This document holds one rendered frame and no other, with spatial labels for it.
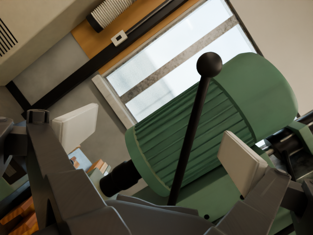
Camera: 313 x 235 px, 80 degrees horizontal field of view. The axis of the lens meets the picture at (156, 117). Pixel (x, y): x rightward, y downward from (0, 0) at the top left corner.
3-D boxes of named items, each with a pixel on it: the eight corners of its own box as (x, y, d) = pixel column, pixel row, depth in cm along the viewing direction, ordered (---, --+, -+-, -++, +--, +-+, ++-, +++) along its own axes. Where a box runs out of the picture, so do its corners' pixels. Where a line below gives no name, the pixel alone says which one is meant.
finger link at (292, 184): (281, 188, 11) (331, 198, 11) (243, 152, 16) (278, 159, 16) (271, 210, 11) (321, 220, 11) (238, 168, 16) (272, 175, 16)
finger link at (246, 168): (258, 161, 12) (269, 163, 12) (224, 129, 19) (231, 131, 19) (244, 200, 13) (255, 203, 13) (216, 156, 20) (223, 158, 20)
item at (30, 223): (52, 187, 54) (65, 178, 53) (56, 191, 54) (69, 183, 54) (7, 235, 38) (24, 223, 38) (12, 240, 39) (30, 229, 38)
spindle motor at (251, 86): (130, 122, 51) (230, 53, 47) (166, 171, 54) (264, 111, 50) (114, 147, 34) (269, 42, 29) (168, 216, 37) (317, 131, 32)
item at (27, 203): (60, 165, 62) (74, 155, 61) (62, 168, 62) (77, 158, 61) (-2, 221, 38) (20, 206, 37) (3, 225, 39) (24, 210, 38)
